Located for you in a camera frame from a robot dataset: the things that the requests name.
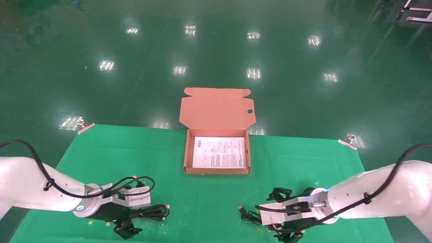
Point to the orange cardboard box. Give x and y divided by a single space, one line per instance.
216 111

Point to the green table mat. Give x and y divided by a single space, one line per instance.
202 195

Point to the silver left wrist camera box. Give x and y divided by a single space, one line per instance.
135 199

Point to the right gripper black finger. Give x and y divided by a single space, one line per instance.
281 195
287 233

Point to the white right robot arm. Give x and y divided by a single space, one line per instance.
398 195

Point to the white printed paper sheet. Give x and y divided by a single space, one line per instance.
219 153

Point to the white metal frame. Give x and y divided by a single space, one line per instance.
416 18

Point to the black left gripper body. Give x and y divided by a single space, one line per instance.
113 213

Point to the metal binder clip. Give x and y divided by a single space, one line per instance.
86 128
347 143

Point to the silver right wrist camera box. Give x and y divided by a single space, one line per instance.
273 216

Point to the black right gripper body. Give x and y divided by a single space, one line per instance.
307 224

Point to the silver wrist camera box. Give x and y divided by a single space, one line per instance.
273 216
135 199

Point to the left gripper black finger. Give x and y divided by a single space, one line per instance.
138 185
127 230

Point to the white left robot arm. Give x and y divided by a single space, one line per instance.
23 185

